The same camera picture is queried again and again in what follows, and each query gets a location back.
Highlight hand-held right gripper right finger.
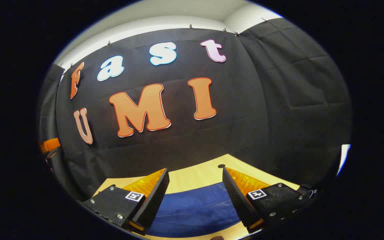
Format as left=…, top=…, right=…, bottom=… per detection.
left=222, top=167, right=318, bottom=234

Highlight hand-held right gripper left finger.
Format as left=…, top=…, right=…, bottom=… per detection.
left=82, top=168, right=170, bottom=236

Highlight blue denim jeans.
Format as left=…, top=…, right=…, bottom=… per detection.
left=146, top=182, right=242, bottom=238

